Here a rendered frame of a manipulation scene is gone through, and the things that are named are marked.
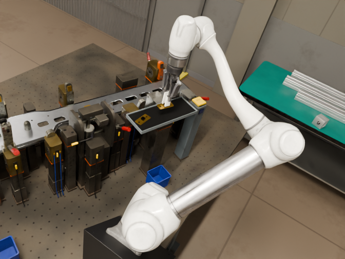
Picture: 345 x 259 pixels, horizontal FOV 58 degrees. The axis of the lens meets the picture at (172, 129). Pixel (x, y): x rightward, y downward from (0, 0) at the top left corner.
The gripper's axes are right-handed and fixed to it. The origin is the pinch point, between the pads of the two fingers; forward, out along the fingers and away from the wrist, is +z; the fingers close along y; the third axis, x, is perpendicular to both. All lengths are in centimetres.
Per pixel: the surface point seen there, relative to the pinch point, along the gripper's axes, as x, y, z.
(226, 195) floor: -90, -9, 126
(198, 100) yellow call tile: -25.9, 2.6, 9.8
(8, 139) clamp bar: 70, 12, 13
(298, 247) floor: -112, -76, 126
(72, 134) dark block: 45.2, 5.8, 13.9
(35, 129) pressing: 56, 27, 26
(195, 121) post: -25.0, -0.9, 21.8
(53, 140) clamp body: 53, 11, 19
